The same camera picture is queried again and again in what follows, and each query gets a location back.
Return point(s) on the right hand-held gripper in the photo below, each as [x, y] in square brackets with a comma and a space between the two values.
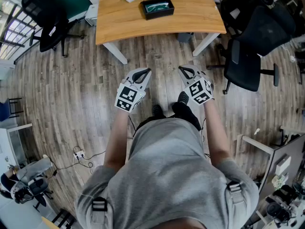
[199, 90]

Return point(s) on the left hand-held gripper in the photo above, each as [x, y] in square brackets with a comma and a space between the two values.
[126, 95]

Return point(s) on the white paper piece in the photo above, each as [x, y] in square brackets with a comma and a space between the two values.
[153, 6]

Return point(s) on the person's left forearm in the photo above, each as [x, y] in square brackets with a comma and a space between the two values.
[118, 139]

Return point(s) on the person's right forearm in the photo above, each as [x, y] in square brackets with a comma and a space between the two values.
[218, 132]

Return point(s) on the green tissue pack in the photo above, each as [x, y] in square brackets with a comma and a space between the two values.
[158, 8]

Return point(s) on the person's right black shoe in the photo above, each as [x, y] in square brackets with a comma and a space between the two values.
[183, 97]

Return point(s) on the person's black shoe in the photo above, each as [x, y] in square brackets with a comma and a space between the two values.
[157, 110]
[183, 97]

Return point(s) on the white table leg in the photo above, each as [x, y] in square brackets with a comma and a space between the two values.
[116, 52]
[205, 44]

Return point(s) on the grey bin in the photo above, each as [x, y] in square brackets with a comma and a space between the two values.
[184, 37]

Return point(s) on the person's left black shoe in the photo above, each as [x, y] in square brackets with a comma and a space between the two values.
[157, 110]

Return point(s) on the person's black trousers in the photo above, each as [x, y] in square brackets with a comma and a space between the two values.
[187, 113]

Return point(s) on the black mesh office chair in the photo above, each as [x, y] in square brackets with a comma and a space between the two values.
[247, 68]

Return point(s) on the black rectangular box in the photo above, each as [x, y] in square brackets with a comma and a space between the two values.
[164, 14]

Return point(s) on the white floor appliance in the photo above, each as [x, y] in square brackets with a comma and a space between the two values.
[91, 14]

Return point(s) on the white power strip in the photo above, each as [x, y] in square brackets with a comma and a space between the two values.
[79, 155]

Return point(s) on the person's grey shirt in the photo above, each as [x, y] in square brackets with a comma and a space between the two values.
[166, 175]

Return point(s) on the grey desk partition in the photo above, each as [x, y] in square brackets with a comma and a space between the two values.
[283, 149]

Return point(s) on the black metal stool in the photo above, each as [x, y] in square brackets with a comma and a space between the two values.
[16, 107]
[63, 219]

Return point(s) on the white cardboard box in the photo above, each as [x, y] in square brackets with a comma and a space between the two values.
[283, 165]

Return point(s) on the large paned window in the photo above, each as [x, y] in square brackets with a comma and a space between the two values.
[16, 30]

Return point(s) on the white flower bunch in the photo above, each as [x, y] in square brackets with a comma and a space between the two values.
[278, 182]

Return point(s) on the blue bin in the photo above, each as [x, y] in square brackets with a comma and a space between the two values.
[4, 111]

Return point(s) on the white desk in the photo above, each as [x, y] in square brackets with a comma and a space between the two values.
[12, 142]

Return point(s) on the white desk frame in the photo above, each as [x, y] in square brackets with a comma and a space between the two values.
[255, 143]

